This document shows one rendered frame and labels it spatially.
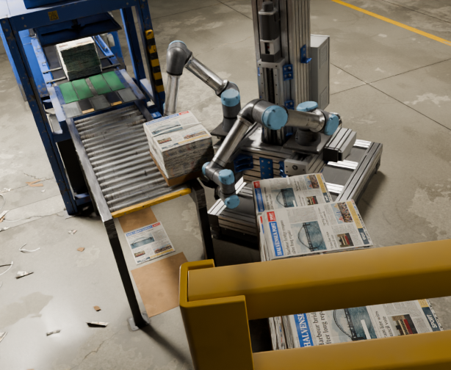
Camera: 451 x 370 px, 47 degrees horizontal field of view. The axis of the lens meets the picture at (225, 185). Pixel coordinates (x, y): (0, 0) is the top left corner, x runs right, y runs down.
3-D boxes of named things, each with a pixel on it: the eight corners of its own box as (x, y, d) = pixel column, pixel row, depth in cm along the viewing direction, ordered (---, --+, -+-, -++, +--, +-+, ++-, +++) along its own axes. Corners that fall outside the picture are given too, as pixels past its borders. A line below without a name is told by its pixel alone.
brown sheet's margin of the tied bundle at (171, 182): (217, 172, 288) (217, 165, 286) (169, 186, 281) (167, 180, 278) (207, 158, 301) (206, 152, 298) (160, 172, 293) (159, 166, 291)
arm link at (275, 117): (325, 109, 292) (254, 98, 257) (344, 117, 282) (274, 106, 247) (318, 128, 296) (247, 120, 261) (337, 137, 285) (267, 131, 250)
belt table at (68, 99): (148, 109, 389) (146, 97, 384) (62, 133, 372) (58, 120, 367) (126, 78, 444) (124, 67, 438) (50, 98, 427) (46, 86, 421)
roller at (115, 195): (186, 180, 296) (186, 175, 291) (105, 206, 283) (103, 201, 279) (183, 174, 298) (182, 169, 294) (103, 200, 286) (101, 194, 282)
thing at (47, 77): (125, 78, 445) (123, 67, 439) (50, 98, 428) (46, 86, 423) (92, 32, 565) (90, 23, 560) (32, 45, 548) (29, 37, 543)
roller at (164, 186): (189, 186, 290) (189, 181, 286) (108, 213, 278) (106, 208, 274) (186, 179, 293) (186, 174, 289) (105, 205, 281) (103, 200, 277)
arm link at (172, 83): (186, 55, 294) (177, 131, 321) (186, 48, 303) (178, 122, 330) (166, 52, 293) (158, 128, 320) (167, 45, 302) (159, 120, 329)
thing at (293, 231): (352, 200, 212) (352, 198, 211) (373, 247, 188) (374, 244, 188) (264, 211, 212) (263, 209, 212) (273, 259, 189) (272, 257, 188)
